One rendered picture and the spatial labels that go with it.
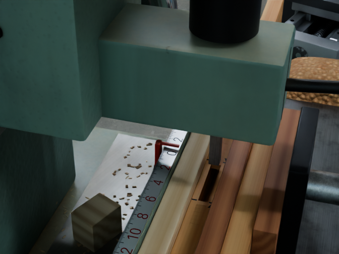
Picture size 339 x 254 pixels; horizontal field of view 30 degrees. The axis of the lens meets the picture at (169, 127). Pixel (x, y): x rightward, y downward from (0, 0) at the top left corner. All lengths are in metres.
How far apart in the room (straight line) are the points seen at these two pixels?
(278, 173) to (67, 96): 0.18
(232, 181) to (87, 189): 0.27
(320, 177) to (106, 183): 0.31
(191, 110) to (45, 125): 0.11
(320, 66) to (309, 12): 0.50
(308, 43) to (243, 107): 0.68
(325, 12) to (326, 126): 0.56
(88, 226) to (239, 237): 0.22
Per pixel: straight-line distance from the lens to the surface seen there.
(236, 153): 0.54
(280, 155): 0.54
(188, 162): 0.53
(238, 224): 0.48
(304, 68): 0.74
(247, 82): 0.45
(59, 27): 0.43
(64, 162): 0.70
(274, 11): 0.83
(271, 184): 0.51
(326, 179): 0.51
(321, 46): 1.13
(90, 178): 0.75
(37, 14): 0.43
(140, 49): 0.45
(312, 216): 0.57
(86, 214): 0.65
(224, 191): 0.50
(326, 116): 0.70
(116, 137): 0.82
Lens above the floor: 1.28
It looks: 35 degrees down
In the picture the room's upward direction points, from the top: 1 degrees clockwise
